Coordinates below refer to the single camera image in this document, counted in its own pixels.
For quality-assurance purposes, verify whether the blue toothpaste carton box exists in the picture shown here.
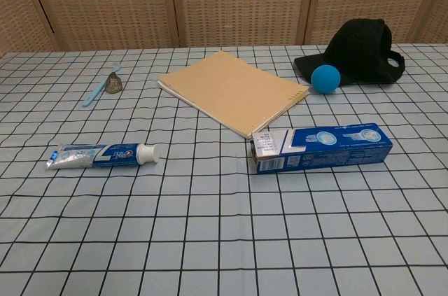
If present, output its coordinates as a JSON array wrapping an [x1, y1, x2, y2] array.
[[250, 122, 393, 175]]

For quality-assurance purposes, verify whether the blue white toothpaste tube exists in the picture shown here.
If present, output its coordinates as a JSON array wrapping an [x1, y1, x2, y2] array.
[[45, 142, 162, 170]]

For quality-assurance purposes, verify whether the tan cover notebook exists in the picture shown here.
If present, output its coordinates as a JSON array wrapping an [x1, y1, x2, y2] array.
[[157, 50, 311, 140]]

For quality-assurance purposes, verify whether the black grid checkered tablecloth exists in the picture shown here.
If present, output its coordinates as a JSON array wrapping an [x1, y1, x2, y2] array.
[[0, 43, 448, 296]]

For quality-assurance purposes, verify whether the blue foam ball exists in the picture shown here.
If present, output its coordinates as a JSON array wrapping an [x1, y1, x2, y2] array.
[[310, 64, 342, 94]]

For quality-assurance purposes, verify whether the small grey-brown lump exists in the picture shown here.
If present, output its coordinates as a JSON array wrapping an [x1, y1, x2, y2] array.
[[106, 71, 123, 94]]

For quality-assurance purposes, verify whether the light blue toothbrush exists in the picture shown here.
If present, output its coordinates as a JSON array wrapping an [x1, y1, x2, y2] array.
[[82, 66, 122, 107]]

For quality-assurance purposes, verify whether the black baseball cap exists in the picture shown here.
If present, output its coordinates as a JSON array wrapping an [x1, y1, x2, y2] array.
[[293, 17, 406, 86]]

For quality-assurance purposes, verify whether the woven bamboo folding screen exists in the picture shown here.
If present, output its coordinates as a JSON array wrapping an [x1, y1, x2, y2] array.
[[0, 0, 448, 59]]

